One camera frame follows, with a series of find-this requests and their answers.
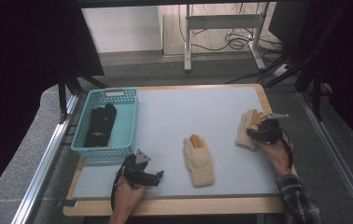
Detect white metal desk frame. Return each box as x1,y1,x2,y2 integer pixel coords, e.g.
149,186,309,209
183,3,268,74

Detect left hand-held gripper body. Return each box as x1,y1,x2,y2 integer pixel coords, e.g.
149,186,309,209
122,148,151,189

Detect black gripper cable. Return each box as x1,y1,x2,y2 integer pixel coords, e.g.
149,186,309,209
110,154,130,212
278,128,295,171

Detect black tripod legs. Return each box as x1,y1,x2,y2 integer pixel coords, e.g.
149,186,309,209
57,68,109,124
263,52,326,123

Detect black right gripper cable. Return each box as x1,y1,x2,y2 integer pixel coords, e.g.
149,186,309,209
278,128,295,171

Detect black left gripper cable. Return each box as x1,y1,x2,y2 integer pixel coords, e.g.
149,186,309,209
110,154,130,212

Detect person's right hand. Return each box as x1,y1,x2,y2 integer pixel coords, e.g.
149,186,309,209
256,136,294,177

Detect teal plastic basket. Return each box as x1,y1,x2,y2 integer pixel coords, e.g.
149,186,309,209
70,88,139,160

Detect cream knitted glove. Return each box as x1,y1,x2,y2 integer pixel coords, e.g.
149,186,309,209
182,133,216,189
234,108,264,152

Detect dark curtain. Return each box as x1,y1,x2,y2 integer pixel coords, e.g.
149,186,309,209
302,0,353,154
0,0,106,208

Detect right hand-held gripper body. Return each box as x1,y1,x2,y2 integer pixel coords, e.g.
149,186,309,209
258,113,290,145

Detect aluminium rail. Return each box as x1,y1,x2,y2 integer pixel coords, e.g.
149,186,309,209
10,93,81,224
297,91,353,224

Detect person's left hand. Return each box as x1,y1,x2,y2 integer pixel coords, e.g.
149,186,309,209
113,175,148,218

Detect grey table mat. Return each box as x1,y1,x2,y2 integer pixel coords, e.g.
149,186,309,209
71,86,281,201

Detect black floor cables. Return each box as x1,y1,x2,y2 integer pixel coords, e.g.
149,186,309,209
177,3,287,54

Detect white power strip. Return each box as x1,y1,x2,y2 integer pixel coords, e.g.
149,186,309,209
271,63,291,78

